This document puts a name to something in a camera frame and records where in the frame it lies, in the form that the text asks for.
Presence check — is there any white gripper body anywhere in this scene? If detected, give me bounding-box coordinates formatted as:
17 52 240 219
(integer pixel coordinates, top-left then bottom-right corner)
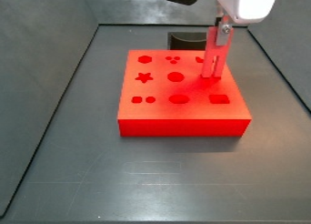
217 0 276 25

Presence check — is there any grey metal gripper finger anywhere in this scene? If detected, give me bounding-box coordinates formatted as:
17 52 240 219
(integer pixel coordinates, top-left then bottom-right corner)
215 15 232 46

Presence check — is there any dark grey curved holder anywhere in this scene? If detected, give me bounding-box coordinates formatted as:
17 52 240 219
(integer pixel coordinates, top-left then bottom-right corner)
168 32 207 50

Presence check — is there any red shape-sorter block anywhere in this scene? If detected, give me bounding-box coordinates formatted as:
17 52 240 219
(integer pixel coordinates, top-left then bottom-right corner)
117 50 251 137

